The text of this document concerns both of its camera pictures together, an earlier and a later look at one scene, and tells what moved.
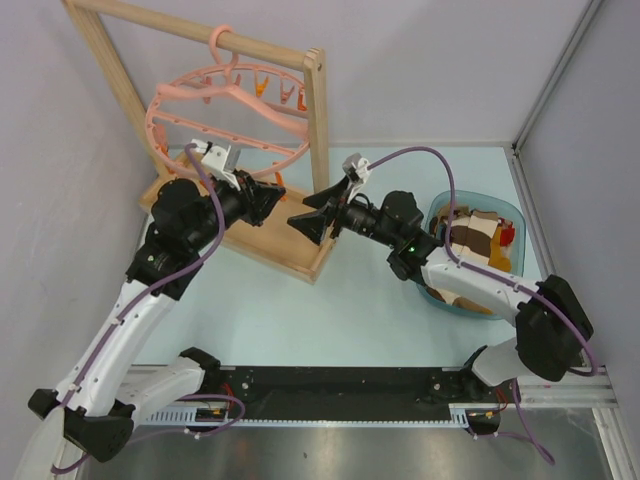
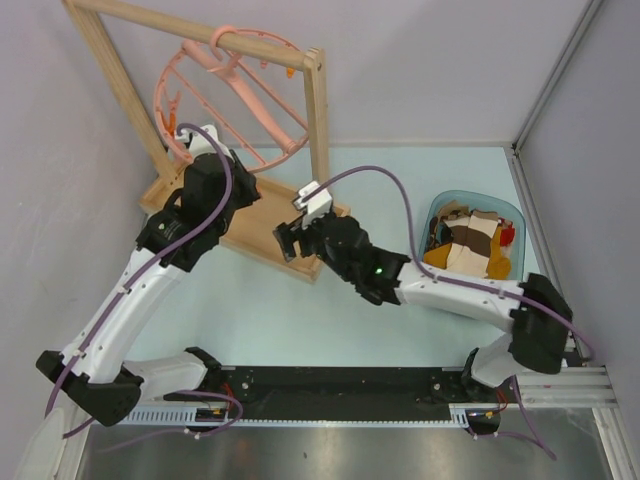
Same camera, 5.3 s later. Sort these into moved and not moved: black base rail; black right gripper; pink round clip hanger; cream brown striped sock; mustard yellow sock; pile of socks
Moved: black right gripper; pink round clip hanger
Not moved: pile of socks; mustard yellow sock; black base rail; cream brown striped sock
